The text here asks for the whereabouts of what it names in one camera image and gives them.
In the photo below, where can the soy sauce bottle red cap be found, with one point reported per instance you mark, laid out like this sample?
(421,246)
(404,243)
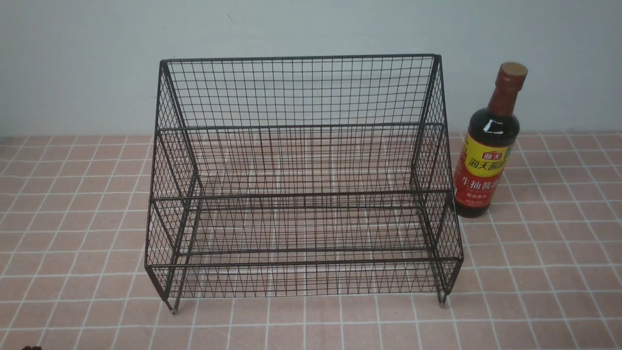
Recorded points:
(491,134)

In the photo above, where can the black wire mesh shelf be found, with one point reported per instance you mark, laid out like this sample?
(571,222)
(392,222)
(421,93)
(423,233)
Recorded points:
(298,176)

